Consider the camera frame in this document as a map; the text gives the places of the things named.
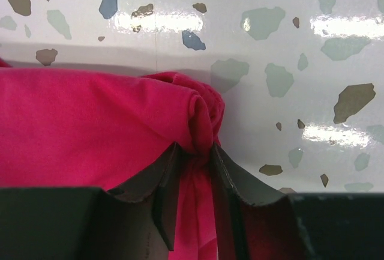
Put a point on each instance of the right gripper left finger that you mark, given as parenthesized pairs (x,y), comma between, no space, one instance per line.
(134,220)

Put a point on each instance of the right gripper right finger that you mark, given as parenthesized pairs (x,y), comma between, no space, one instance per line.
(256,221)

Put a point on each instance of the pink t shirt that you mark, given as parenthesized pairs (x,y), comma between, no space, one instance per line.
(64,127)

